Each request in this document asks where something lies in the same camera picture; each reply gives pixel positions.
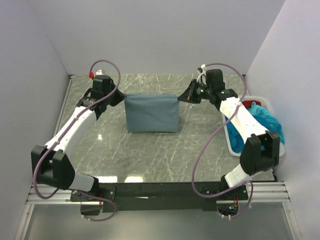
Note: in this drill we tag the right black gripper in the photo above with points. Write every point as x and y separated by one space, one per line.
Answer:
187 96

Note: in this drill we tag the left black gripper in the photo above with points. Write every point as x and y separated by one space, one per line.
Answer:
120 96

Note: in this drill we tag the grey-blue t shirt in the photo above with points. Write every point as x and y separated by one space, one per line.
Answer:
147 113

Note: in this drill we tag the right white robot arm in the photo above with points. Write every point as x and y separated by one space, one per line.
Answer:
261 147

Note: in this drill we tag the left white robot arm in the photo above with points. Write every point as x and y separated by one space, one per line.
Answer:
88 184

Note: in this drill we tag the white laundry basket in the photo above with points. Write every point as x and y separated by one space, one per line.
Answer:
231 142

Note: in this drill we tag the red t shirt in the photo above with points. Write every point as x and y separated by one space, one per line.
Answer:
248 103

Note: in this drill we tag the teal t shirt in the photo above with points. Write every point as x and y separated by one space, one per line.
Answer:
265 120

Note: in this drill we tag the black base beam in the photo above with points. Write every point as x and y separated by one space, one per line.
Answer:
152 196

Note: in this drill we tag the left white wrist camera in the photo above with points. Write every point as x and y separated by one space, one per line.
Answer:
92 75

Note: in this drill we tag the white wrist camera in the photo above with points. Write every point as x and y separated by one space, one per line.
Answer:
202 74
92 75

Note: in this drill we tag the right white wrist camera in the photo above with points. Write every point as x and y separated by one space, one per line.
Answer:
202 74

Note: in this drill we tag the aluminium frame rail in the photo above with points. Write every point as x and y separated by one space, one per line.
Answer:
50 195

